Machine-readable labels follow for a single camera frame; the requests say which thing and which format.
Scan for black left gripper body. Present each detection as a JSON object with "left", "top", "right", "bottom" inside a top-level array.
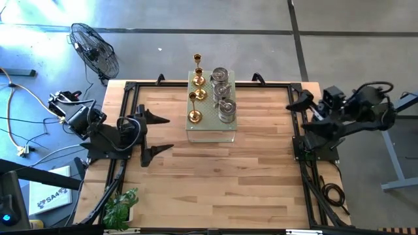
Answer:
[{"left": 116, "top": 114, "right": 148, "bottom": 153}]

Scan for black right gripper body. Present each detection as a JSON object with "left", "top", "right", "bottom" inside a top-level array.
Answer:
[{"left": 312, "top": 97, "right": 347, "bottom": 121}]

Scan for brass candlestick holder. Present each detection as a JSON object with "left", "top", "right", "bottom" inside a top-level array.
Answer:
[
  {"left": 193, "top": 67, "right": 208, "bottom": 102},
  {"left": 187, "top": 91, "right": 203, "bottom": 124},
  {"left": 192, "top": 54, "right": 206, "bottom": 87}
]

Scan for candle tin with flower label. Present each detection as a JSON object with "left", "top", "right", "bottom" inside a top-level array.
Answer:
[{"left": 212, "top": 81, "right": 233, "bottom": 102}]

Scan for candle tin with cake label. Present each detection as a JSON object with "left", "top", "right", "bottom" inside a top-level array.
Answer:
[{"left": 217, "top": 99, "right": 238, "bottom": 124}]

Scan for silver candle tin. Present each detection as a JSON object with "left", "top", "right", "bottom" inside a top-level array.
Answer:
[{"left": 210, "top": 67, "right": 230, "bottom": 86}]

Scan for green perforated metal shelf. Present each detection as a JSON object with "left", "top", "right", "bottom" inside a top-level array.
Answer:
[{"left": 185, "top": 70, "right": 238, "bottom": 144}]

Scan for potted green plant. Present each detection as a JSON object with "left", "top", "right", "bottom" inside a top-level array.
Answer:
[{"left": 102, "top": 187, "right": 140, "bottom": 232}]

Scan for black floor fan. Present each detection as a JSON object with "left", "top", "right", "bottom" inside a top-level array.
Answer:
[{"left": 68, "top": 22, "right": 121, "bottom": 86}]

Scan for black equipment stand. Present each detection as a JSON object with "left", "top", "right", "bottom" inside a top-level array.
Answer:
[{"left": 0, "top": 158, "right": 86, "bottom": 233}]

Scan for white printed box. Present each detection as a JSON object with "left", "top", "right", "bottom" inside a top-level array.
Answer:
[{"left": 28, "top": 165, "right": 73, "bottom": 217}]

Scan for black floor bar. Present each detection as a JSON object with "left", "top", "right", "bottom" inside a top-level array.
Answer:
[{"left": 0, "top": 68, "right": 37, "bottom": 78}]

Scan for black aluminium table frame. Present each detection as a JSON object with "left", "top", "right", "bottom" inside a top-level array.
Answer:
[{"left": 79, "top": 72, "right": 353, "bottom": 229}]

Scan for coiled black cable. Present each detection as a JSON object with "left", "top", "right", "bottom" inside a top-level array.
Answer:
[{"left": 321, "top": 175, "right": 351, "bottom": 216}]

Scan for grey-blue desk frame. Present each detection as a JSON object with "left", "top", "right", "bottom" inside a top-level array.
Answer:
[{"left": 380, "top": 91, "right": 418, "bottom": 193}]

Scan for yellow floor cable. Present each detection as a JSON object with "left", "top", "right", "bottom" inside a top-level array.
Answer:
[{"left": 0, "top": 67, "right": 61, "bottom": 157}]

